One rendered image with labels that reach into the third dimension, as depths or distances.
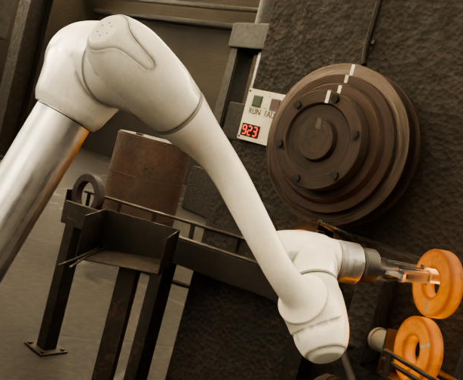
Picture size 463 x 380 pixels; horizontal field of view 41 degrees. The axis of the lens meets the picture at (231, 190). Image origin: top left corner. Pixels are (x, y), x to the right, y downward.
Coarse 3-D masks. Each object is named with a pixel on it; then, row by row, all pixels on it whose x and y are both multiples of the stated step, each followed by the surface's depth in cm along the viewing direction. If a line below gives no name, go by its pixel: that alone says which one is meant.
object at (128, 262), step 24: (96, 216) 199; (120, 216) 208; (96, 240) 206; (120, 240) 208; (144, 240) 207; (168, 240) 188; (120, 264) 191; (144, 264) 196; (168, 264) 201; (120, 288) 196; (120, 312) 196; (120, 336) 197; (96, 360) 198
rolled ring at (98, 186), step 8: (80, 176) 258; (88, 176) 254; (96, 176) 253; (80, 184) 258; (96, 184) 250; (72, 192) 260; (80, 192) 260; (96, 192) 250; (104, 192) 251; (72, 200) 259; (80, 200) 260; (96, 200) 250; (96, 208) 250
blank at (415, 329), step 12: (408, 324) 144; (420, 324) 139; (432, 324) 138; (396, 336) 147; (408, 336) 143; (420, 336) 138; (432, 336) 135; (396, 348) 146; (408, 348) 144; (420, 348) 137; (432, 348) 133; (396, 360) 145; (408, 360) 142; (420, 360) 136; (432, 360) 133; (432, 372) 134
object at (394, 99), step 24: (312, 72) 186; (336, 72) 181; (360, 72) 176; (288, 96) 191; (384, 96) 170; (408, 120) 166; (408, 144) 165; (408, 168) 169; (384, 192) 168; (312, 216) 181; (336, 216) 176; (360, 216) 171
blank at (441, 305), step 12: (432, 252) 141; (444, 252) 138; (420, 264) 145; (432, 264) 140; (444, 264) 136; (456, 264) 135; (444, 276) 135; (456, 276) 133; (420, 288) 143; (432, 288) 143; (444, 288) 134; (456, 288) 132; (420, 300) 142; (432, 300) 138; (444, 300) 134; (456, 300) 133; (420, 312) 142; (432, 312) 137; (444, 312) 134
